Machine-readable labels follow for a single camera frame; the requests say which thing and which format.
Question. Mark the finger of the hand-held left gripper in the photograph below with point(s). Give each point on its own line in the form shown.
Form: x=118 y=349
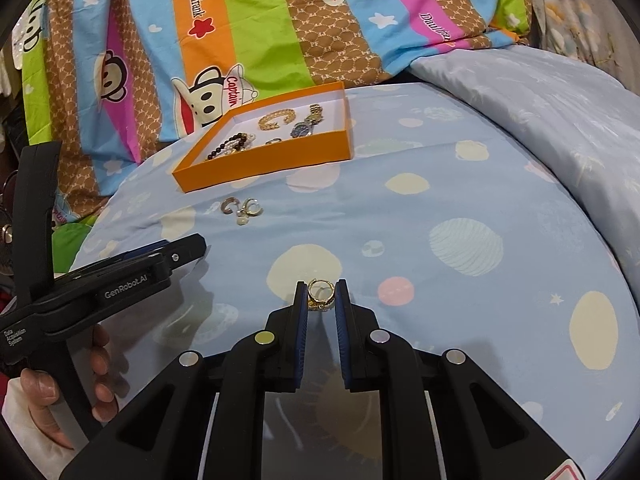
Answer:
x=150 y=255
x=37 y=210

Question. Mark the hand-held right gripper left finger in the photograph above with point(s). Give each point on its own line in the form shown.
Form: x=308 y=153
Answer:
x=301 y=340

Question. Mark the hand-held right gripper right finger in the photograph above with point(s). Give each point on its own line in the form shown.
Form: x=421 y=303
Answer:
x=343 y=340

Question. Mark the orange jewelry box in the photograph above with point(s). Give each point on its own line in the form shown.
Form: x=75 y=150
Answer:
x=275 y=160

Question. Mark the gold braided bangle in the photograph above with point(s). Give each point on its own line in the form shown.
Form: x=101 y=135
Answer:
x=270 y=121

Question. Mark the silver wristwatch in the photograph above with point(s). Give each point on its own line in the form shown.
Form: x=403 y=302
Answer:
x=302 y=130

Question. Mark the small gold wristwatch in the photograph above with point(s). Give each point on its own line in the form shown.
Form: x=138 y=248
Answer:
x=315 y=110

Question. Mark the person's left hand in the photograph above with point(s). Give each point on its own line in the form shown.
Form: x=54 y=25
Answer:
x=40 y=395

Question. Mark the black electric fan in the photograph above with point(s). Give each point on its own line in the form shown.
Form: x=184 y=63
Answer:
x=7 y=232

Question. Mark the green pillow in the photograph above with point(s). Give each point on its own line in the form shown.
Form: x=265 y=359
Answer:
x=75 y=245

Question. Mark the brown gold hoop earring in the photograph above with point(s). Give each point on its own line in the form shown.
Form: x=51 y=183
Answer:
x=230 y=205

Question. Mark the cream heart earring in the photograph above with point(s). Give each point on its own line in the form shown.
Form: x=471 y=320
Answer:
x=242 y=220

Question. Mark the light blue planet bedsheet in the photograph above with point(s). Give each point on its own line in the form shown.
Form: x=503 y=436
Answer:
x=425 y=210

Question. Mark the striped cartoon monkey blanket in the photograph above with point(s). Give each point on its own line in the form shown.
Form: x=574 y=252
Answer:
x=250 y=25

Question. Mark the grey blue quilt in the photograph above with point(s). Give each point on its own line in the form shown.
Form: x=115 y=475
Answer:
x=525 y=100

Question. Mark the floral cloth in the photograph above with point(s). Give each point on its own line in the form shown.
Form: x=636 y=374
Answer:
x=575 y=15

